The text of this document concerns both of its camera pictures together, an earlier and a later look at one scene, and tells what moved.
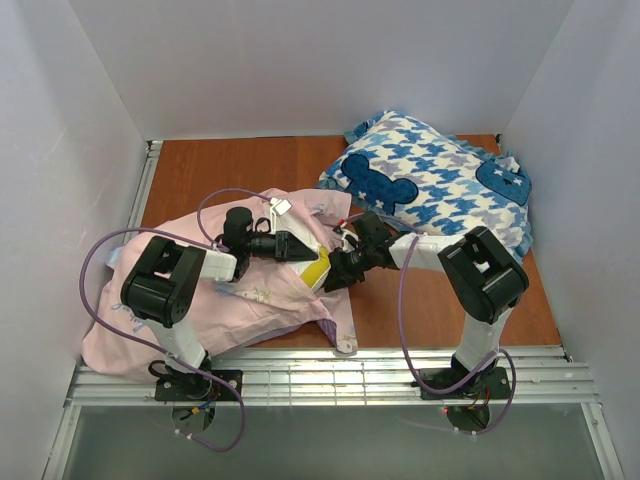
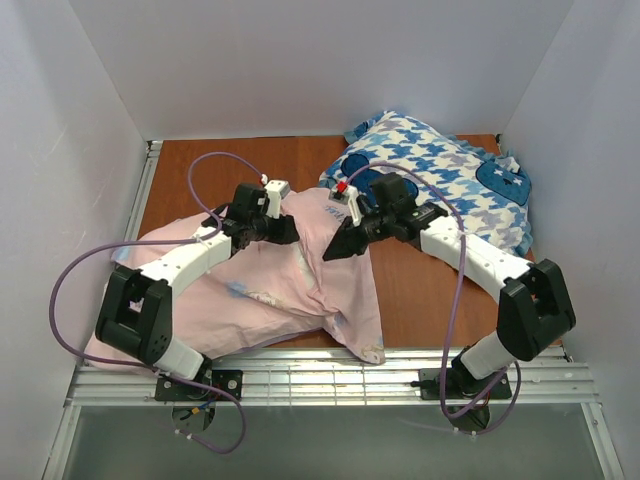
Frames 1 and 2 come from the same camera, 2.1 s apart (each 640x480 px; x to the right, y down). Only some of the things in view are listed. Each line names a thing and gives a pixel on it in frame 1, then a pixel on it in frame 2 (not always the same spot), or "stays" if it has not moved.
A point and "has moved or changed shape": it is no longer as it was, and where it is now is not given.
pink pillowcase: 268,302 has moved or changed shape
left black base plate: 200,386 stays
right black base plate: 489,382 stays
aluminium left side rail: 153,148 stays
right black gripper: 344,267 to 364,232
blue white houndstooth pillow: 431,182 stays
